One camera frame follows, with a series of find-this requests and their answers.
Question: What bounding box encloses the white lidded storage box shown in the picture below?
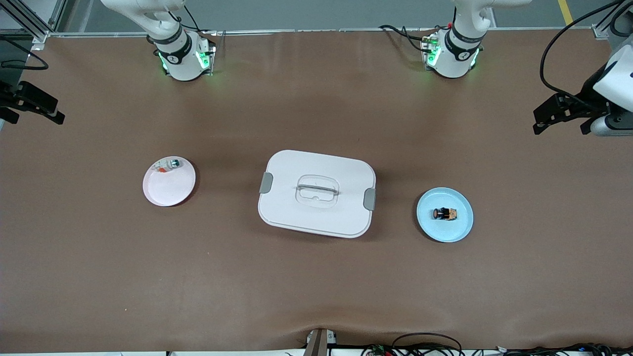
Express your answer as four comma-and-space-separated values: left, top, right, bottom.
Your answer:
258, 150, 377, 239

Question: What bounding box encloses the pink round plate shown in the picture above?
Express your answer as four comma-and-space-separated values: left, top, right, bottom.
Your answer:
142, 156, 196, 207

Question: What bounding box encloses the light blue round plate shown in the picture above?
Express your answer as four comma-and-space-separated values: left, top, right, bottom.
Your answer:
416, 187, 474, 243

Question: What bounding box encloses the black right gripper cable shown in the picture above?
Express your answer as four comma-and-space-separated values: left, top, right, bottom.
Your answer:
0, 35, 49, 71

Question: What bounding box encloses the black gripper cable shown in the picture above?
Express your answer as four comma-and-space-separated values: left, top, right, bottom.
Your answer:
539, 0, 624, 99
0, 35, 49, 71

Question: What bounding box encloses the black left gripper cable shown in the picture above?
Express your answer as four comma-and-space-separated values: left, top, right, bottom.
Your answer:
539, 0, 624, 99

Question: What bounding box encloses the aluminium frame post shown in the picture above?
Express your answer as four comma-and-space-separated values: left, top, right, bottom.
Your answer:
0, 0, 67, 45
592, 0, 633, 40

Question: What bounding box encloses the white grey push-button switch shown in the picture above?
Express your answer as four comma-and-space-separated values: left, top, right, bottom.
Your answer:
152, 158, 181, 174

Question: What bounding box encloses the black left arm base cable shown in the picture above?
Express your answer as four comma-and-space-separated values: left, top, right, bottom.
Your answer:
379, 24, 436, 54

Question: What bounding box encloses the black cable bundle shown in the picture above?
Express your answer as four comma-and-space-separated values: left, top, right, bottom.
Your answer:
495, 343, 633, 356
361, 332, 465, 356

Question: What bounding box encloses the silver table edge rail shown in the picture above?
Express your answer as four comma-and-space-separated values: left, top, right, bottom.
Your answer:
30, 27, 611, 39

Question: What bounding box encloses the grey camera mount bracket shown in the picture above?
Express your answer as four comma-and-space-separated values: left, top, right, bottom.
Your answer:
303, 328, 338, 356

